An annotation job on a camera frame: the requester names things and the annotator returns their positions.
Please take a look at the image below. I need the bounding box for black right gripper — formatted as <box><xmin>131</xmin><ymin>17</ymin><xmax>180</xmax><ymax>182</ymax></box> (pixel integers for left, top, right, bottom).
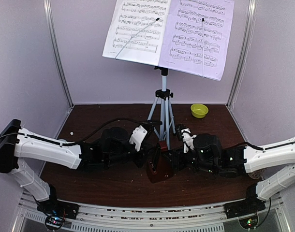
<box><xmin>162</xmin><ymin>145</ymin><xmax>218</xmax><ymax>174</ymax></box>

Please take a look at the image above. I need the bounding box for brown wooden metronome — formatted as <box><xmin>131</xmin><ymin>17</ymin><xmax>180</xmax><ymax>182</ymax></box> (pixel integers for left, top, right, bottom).
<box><xmin>146</xmin><ymin>141</ymin><xmax>174</xmax><ymax>184</ymax></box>

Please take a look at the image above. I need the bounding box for white perforated music stand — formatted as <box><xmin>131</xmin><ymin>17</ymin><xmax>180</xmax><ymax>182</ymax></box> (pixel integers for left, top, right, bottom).
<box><xmin>115</xmin><ymin>16</ymin><xmax>208</xmax><ymax>149</ymax></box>

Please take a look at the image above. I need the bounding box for lavender bottom paper sheet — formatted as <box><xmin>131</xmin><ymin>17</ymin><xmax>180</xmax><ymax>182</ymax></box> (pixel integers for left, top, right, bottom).
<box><xmin>159</xmin><ymin>0</ymin><xmax>235</xmax><ymax>81</ymax></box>

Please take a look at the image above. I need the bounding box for sheet music page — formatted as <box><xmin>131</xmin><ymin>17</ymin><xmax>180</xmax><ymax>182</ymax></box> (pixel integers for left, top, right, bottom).
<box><xmin>103</xmin><ymin>0</ymin><xmax>171</xmax><ymax>66</ymax></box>

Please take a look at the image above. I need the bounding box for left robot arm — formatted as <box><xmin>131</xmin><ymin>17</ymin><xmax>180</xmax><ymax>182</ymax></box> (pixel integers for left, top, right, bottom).
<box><xmin>0</xmin><ymin>118</ymin><xmax>162</xmax><ymax>215</ymax></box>

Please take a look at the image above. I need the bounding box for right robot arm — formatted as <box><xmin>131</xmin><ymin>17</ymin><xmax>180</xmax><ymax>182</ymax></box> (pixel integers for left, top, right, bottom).
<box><xmin>164</xmin><ymin>129</ymin><xmax>295</xmax><ymax>214</ymax></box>

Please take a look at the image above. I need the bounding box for lime green bowl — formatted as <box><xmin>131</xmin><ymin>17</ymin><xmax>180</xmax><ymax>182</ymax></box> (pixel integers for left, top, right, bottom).
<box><xmin>191</xmin><ymin>104</ymin><xmax>209</xmax><ymax>118</ymax></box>

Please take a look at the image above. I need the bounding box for patterned yellow-lined mug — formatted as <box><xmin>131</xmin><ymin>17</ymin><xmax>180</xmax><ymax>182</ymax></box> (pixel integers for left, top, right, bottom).
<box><xmin>248</xmin><ymin>169</ymin><xmax>265</xmax><ymax>180</ymax></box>

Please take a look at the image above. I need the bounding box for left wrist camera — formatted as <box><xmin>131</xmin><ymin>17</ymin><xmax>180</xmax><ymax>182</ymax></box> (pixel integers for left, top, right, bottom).
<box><xmin>129</xmin><ymin>125</ymin><xmax>154</xmax><ymax>152</ymax></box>

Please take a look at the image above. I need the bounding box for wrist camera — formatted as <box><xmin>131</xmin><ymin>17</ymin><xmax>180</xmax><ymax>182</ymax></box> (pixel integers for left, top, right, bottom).
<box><xmin>175</xmin><ymin>123</ymin><xmax>197</xmax><ymax>153</ymax></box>
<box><xmin>129</xmin><ymin>125</ymin><xmax>154</xmax><ymax>152</ymax></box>

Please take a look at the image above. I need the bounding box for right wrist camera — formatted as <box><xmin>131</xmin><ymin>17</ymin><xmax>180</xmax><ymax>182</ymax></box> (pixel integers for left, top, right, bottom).
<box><xmin>175</xmin><ymin>123</ymin><xmax>197</xmax><ymax>153</ymax></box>

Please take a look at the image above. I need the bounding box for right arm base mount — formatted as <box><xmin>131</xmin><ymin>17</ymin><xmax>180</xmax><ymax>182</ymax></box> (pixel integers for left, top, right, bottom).
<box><xmin>224</xmin><ymin>200</ymin><xmax>266</xmax><ymax>219</ymax></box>

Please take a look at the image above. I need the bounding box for aluminium front rail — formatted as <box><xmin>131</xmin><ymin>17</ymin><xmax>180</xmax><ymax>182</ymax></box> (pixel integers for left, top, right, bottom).
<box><xmin>11</xmin><ymin>189</ymin><xmax>295</xmax><ymax>232</ymax></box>

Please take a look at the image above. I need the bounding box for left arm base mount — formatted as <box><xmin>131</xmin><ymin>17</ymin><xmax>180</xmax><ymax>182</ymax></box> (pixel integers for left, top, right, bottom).
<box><xmin>35</xmin><ymin>200</ymin><xmax>79</xmax><ymax>219</ymax></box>

